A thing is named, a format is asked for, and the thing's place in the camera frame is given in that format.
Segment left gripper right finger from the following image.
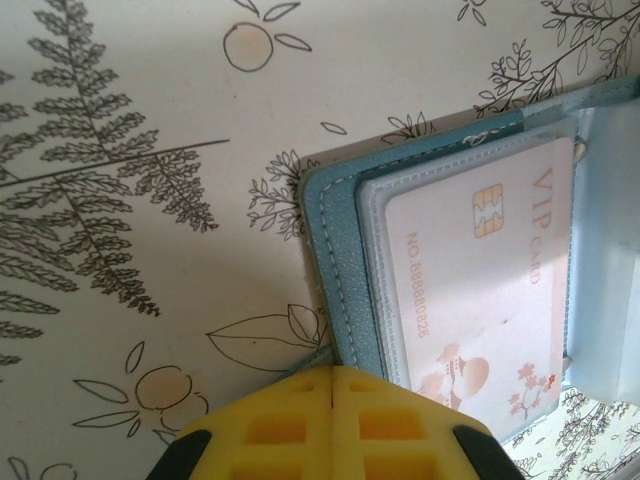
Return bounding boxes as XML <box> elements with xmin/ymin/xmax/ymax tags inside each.
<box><xmin>331</xmin><ymin>364</ymin><xmax>512</xmax><ymax>480</ymax></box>

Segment white pink VIP card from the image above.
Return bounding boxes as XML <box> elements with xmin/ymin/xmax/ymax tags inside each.
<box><xmin>382</xmin><ymin>135</ymin><xmax>576</xmax><ymax>444</ymax></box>

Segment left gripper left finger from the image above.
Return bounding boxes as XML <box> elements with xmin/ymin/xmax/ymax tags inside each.
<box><xmin>163</xmin><ymin>364</ymin><xmax>334</xmax><ymax>480</ymax></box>

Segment teal card holder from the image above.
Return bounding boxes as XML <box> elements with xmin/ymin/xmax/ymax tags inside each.
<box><xmin>298</xmin><ymin>74</ymin><xmax>640</xmax><ymax>445</ymax></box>

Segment floral table covering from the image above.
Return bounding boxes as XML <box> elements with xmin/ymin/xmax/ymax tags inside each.
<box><xmin>0</xmin><ymin>0</ymin><xmax>640</xmax><ymax>480</ymax></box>

